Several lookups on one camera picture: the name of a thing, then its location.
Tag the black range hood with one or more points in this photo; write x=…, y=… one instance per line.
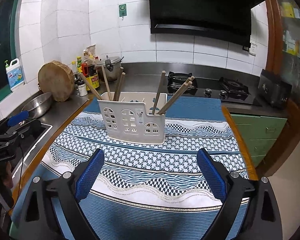
x=226, y=20

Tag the person's left hand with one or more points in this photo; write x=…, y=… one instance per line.
x=6, y=174

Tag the black gas stove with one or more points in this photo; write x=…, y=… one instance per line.
x=226, y=90

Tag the black appliance on counter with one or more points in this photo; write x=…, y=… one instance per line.
x=273, y=90

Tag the small white spice jar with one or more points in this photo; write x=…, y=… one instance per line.
x=82, y=88

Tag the stainless steel colander bowl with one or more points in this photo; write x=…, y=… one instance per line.
x=39, y=105

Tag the steel pressure cooker pot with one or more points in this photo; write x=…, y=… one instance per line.
x=111, y=66

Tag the yellow green condiment bottle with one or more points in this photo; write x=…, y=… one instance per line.
x=79, y=64

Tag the white plastic utensil holder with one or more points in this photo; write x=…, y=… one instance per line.
x=130, y=119

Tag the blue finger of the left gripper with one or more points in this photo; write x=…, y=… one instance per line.
x=21, y=132
x=14, y=120

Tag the kitchen sink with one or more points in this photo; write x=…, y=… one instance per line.
x=28, y=150

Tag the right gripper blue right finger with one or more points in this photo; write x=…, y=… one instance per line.
x=228, y=187

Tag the wooden glass door cabinet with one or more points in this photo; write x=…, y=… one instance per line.
x=284, y=60

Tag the white detergent jug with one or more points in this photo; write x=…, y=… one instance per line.
x=14, y=74

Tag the round wooden cutting board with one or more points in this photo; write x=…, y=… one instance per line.
x=58, y=79

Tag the green drawer cabinet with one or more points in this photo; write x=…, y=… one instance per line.
x=259, y=133

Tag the green wall outlet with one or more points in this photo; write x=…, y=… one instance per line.
x=122, y=10

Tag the blue patterned table cloth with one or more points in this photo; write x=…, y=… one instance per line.
x=147, y=191

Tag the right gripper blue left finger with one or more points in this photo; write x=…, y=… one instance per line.
x=70, y=190

